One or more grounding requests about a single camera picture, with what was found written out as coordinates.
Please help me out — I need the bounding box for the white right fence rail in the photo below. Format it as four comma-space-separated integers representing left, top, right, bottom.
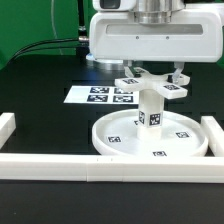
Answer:
201, 116, 224, 157

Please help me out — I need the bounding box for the white sheet with markers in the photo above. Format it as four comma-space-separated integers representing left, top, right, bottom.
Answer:
64, 86, 139, 105

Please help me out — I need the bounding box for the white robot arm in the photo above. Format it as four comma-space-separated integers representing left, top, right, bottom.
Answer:
89, 0, 224, 70

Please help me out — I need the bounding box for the white cross-shaped table base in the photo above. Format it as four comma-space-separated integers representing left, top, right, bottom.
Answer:
115, 67, 190, 99

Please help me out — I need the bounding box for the black cable bundle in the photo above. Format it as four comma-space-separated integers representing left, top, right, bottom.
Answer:
6, 0, 91, 64

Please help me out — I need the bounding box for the white fence rail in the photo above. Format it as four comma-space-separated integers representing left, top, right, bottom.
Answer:
0, 153, 224, 183
0, 113, 16, 149
201, 116, 224, 157

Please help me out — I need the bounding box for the white round table top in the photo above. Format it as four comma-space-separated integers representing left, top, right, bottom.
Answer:
92, 109, 208, 158

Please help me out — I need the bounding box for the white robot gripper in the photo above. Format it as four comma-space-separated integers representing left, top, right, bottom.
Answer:
90, 8, 224, 84

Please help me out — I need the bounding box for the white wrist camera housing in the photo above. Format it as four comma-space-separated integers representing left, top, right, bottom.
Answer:
92, 0, 137, 11

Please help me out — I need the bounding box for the white left fence rail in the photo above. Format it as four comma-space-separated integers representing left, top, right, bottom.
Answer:
0, 113, 16, 149

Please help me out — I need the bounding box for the thin white cable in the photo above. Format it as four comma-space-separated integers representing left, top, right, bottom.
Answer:
50, 0, 64, 56

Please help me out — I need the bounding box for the white front fence rail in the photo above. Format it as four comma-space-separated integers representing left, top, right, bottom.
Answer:
0, 153, 224, 183

